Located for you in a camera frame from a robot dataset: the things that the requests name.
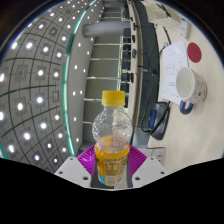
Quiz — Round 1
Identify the yellow-capped orange drink bottle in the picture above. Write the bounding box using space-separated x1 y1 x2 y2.
91 90 134 188

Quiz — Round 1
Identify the white mug with blue handle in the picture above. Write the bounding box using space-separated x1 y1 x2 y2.
175 66 208 116

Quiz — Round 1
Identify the black bag with blue panel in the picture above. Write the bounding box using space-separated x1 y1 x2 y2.
141 101 171 141

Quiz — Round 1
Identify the flat round red coaster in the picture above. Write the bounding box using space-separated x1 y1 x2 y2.
186 41 203 64

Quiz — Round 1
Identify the long curved conference desk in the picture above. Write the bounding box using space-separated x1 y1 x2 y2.
128 0 162 148

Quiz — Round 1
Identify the group of ceiling lights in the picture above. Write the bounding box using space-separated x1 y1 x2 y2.
0 0 98 164

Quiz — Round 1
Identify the white remote control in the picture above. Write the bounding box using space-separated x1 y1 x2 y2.
179 18 192 39

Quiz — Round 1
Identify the row of dark office chairs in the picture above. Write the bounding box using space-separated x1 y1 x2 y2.
119 6 141 111

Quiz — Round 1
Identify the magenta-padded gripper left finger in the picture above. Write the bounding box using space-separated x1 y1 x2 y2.
54 147 99 188

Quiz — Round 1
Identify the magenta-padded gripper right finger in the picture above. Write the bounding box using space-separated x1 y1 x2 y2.
125 145 168 188

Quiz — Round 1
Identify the white printed paper sheet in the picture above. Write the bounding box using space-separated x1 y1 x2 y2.
159 39 190 105

